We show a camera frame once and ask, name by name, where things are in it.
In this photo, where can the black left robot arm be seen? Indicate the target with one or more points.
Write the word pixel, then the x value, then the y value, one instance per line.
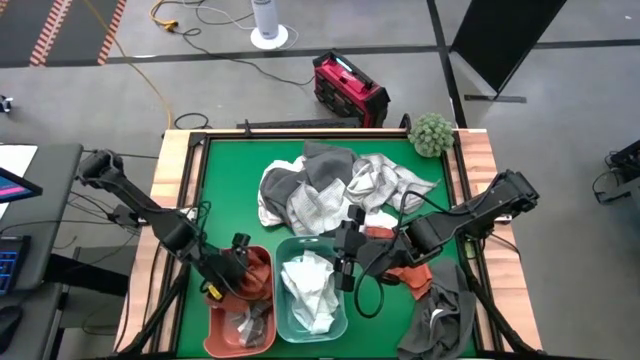
pixel 165 227

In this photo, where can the backlit keyboard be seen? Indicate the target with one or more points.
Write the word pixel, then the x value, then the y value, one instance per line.
pixel 10 265

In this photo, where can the small potted green plant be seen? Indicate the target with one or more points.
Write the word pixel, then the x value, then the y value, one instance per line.
pixel 431 135

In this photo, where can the light grey waffle towel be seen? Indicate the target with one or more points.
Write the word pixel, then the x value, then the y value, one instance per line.
pixel 320 207

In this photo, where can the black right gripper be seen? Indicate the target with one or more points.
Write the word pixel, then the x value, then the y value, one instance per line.
pixel 350 242

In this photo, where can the green table mat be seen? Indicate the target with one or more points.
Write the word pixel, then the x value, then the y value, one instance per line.
pixel 240 160

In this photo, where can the light grey striped towel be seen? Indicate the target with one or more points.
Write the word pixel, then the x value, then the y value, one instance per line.
pixel 385 177

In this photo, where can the black table frame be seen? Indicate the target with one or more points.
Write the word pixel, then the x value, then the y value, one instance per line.
pixel 300 134

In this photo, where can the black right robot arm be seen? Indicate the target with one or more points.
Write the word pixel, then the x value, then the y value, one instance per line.
pixel 470 215

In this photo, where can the black mat orange striped edges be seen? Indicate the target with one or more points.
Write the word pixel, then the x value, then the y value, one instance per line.
pixel 25 30

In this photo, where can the orange towel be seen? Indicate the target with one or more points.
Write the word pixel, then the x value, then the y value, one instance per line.
pixel 415 279
pixel 257 275

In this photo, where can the black bar behind table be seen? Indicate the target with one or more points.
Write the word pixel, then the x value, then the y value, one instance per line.
pixel 300 123

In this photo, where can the teal plastic basket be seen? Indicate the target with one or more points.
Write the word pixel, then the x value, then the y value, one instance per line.
pixel 295 334

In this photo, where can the white tower fan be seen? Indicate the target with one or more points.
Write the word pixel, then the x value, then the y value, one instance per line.
pixel 267 25

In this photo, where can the red black toolbox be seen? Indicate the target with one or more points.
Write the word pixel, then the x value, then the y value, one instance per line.
pixel 350 90

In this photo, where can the orange plastic basket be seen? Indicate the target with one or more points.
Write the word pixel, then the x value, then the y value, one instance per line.
pixel 220 342

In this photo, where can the black partition panel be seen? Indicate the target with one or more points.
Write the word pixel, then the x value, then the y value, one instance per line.
pixel 500 40

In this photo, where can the grey desk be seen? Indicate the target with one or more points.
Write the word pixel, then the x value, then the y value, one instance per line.
pixel 50 200

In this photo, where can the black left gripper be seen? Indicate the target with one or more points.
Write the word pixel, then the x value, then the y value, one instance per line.
pixel 225 270

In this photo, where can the small white floor device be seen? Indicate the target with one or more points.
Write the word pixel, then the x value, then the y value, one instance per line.
pixel 5 104

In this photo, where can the black computer mouse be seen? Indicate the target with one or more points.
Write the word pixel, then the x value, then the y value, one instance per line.
pixel 9 325

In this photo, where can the white paper sheet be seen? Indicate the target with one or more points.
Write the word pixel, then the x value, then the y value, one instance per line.
pixel 15 155

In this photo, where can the computer monitor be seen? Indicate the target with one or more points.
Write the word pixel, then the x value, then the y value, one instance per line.
pixel 15 187

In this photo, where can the grey checked towel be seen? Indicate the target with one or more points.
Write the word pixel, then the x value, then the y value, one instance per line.
pixel 250 325

